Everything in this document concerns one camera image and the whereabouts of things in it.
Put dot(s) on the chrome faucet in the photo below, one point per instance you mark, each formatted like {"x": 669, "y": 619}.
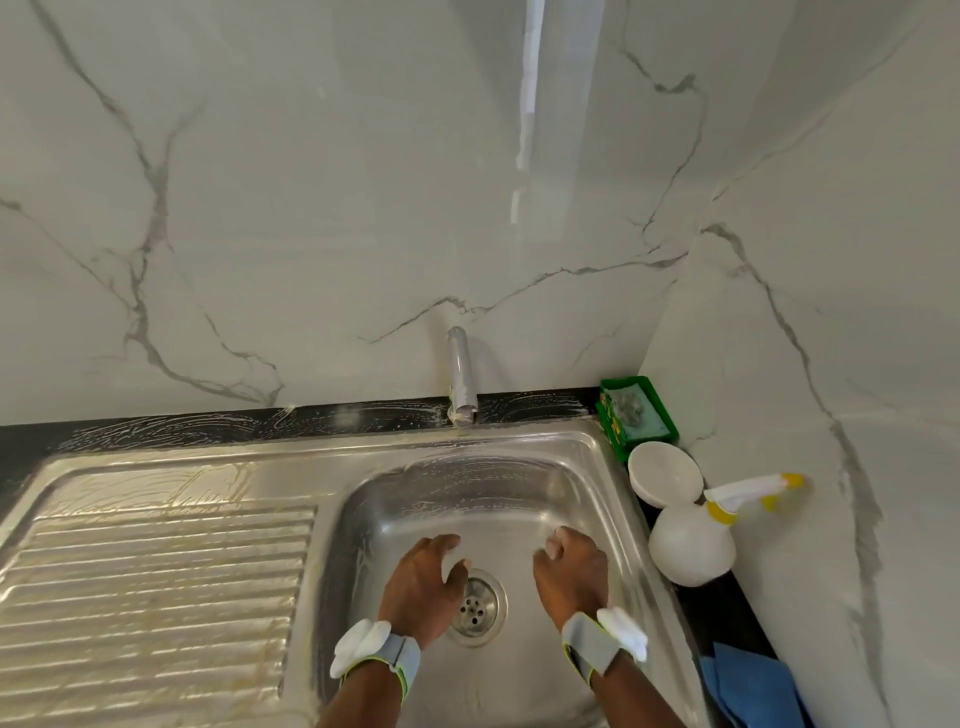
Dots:
{"x": 461, "y": 375}

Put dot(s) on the person's right forearm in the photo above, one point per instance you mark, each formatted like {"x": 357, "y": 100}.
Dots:
{"x": 638, "y": 702}

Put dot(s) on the metal drain strainer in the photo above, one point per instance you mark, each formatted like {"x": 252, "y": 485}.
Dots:
{"x": 480, "y": 608}

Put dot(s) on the green soap tray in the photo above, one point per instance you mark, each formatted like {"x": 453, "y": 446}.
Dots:
{"x": 638, "y": 416}

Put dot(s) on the person's left forearm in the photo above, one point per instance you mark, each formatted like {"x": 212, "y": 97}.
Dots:
{"x": 360, "y": 702}

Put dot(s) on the white left wrist tracker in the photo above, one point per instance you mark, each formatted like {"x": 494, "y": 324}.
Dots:
{"x": 365, "y": 648}

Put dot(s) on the person's right hand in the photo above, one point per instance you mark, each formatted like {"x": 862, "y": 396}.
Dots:
{"x": 578, "y": 582}

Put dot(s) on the white yellow spray bottle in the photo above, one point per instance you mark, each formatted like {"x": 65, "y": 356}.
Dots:
{"x": 690, "y": 548}

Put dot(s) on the stainless steel sink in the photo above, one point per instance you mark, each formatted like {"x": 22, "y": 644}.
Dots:
{"x": 165, "y": 600}

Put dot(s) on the person's left hand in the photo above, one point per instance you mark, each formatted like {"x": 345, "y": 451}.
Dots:
{"x": 420, "y": 593}

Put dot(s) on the blue cloth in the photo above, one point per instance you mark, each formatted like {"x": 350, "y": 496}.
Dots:
{"x": 750, "y": 690}

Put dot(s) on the white bowl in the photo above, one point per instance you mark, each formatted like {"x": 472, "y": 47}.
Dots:
{"x": 665, "y": 474}

